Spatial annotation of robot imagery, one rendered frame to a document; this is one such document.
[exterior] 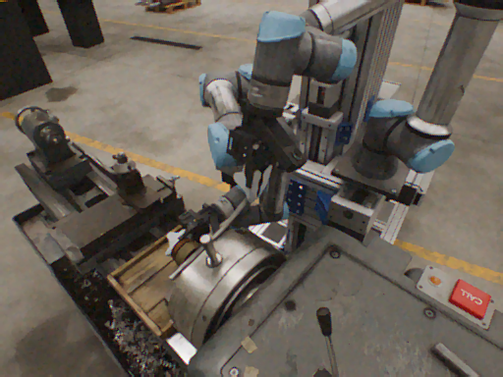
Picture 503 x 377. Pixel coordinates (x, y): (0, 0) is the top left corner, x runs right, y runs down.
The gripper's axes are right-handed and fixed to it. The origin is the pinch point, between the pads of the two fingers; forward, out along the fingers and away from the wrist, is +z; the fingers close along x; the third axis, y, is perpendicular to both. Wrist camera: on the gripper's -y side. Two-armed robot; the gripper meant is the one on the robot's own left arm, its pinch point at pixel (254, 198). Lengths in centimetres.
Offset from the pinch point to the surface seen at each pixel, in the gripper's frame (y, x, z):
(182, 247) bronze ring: 18.1, 3.4, 24.9
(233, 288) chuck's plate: -6.2, 10.0, 15.5
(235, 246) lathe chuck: 0.6, 2.9, 12.7
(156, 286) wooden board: 29, 3, 49
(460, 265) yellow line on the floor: -58, -181, 87
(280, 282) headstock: -13.6, 4.5, 11.4
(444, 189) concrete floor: -25, -253, 66
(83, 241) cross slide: 57, 14, 44
